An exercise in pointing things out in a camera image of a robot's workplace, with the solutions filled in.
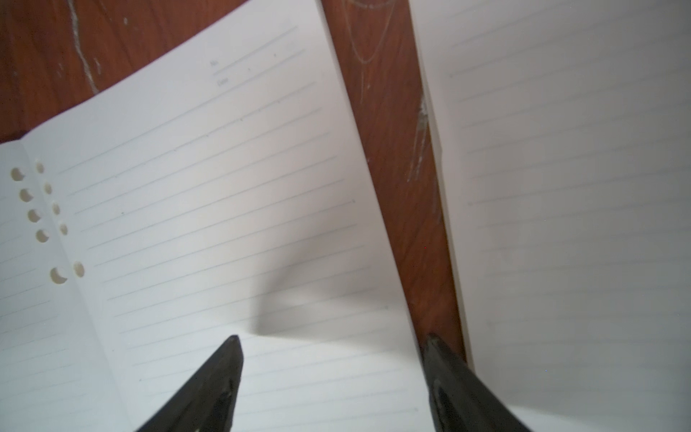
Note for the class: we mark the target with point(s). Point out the open notebook far right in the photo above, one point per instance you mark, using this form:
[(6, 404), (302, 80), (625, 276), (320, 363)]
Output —
[(562, 142)]

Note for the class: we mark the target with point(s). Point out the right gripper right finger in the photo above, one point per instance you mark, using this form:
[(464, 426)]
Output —
[(458, 399)]

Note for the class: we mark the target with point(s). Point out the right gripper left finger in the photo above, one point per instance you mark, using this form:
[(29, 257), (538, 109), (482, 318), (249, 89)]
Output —
[(206, 402)]

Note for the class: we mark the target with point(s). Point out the purple cover notebook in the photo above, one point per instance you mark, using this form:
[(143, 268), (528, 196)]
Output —
[(220, 191)]

